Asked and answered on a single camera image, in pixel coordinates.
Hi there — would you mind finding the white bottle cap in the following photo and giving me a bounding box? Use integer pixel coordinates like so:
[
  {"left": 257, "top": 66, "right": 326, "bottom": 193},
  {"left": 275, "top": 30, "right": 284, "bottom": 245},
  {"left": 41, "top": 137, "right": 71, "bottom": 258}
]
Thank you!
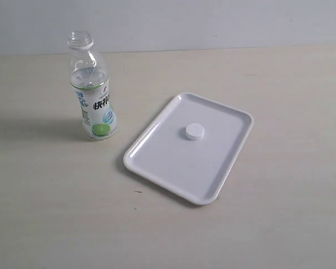
[{"left": 185, "top": 123, "right": 205, "bottom": 141}]

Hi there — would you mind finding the clear plastic drink bottle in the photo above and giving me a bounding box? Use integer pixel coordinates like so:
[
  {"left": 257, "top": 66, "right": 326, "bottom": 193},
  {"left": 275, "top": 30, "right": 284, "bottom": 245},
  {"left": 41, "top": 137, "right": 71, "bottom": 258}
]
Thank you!
[{"left": 68, "top": 30, "right": 118, "bottom": 140}]

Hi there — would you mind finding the white rectangular plastic tray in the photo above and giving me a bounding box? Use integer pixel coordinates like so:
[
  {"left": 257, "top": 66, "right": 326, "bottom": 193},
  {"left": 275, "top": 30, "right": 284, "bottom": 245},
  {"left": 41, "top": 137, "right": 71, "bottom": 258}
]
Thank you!
[{"left": 123, "top": 92, "right": 254, "bottom": 206}]

